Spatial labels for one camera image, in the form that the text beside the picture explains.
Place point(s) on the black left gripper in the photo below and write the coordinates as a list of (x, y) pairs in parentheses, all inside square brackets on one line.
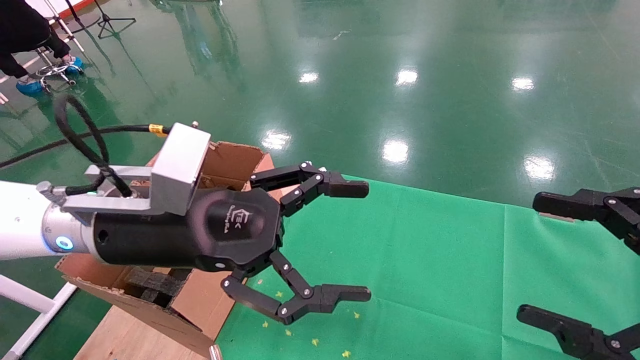
[(225, 235)]

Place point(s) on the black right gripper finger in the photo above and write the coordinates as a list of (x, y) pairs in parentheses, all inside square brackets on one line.
[(580, 340), (610, 207)]

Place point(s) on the large open cardboard carton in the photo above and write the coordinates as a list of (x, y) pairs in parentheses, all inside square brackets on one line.
[(200, 300)]

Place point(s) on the tan tape strip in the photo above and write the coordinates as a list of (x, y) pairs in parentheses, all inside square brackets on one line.
[(557, 217)]

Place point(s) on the green table cloth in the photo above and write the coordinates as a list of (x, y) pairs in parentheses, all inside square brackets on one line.
[(450, 260)]

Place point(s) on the black foam block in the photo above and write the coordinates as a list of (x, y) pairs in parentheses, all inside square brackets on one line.
[(152, 285)]

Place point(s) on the black tripod stand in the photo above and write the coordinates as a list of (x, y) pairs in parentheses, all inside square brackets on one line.
[(107, 21)]

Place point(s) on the metal swivel stool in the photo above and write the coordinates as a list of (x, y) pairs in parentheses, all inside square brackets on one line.
[(52, 71)]

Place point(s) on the black gooseneck floor stand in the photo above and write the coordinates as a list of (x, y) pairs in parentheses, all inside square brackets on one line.
[(85, 21), (62, 25)]

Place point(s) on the seated person in black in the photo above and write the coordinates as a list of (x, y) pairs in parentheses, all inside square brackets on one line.
[(20, 30)]

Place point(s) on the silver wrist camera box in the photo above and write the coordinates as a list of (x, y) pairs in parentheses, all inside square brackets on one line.
[(180, 160)]

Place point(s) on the white metal stand frame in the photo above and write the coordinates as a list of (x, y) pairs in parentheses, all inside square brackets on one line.
[(25, 295)]

